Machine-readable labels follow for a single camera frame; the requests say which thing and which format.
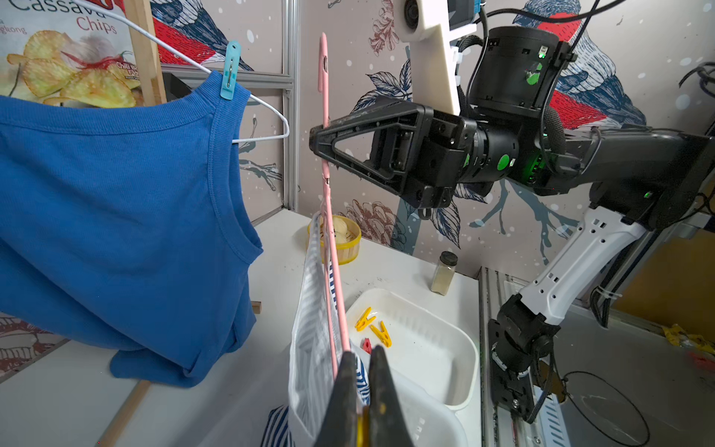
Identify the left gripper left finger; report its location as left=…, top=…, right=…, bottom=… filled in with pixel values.
left=314, top=352, right=359, bottom=447

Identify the yellow clothespin striped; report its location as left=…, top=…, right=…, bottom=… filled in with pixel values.
left=355, top=307, right=376, bottom=332
left=355, top=406, right=371, bottom=447

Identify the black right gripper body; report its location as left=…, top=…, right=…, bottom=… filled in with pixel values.
left=369, top=112, right=519, bottom=209

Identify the white wire hanger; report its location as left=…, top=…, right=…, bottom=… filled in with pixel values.
left=76, top=1, right=290, bottom=145

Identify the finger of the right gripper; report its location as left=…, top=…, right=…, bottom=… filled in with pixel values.
left=309, top=102, right=434, bottom=184

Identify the pink wire hanger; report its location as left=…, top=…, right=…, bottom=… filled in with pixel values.
left=318, top=33, right=351, bottom=377

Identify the white plastic tray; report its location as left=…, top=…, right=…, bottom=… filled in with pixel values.
left=346, top=289, right=479, bottom=412

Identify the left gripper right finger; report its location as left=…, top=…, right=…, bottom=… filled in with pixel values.
left=367, top=346, right=413, bottom=447

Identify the red clothespin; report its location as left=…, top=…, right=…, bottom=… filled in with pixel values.
left=360, top=337, right=374, bottom=355

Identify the yellow bowl with buns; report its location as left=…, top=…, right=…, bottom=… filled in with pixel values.
left=333, top=215, right=362, bottom=266

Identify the cassava chips bag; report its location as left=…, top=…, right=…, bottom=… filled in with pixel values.
left=1, top=0, right=143, bottom=108

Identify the small black-lid jar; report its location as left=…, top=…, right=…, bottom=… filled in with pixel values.
left=430, top=251, right=458, bottom=295

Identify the wooden clothes rack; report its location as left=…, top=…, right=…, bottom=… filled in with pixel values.
left=94, top=0, right=264, bottom=447

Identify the teal clothespin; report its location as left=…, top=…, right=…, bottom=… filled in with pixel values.
left=220, top=41, right=242, bottom=101

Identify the white perforated plastic basket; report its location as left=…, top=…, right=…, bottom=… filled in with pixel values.
left=286, top=370, right=468, bottom=446

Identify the blue white striped tank top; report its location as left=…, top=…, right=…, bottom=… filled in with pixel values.
left=260, top=212, right=344, bottom=446

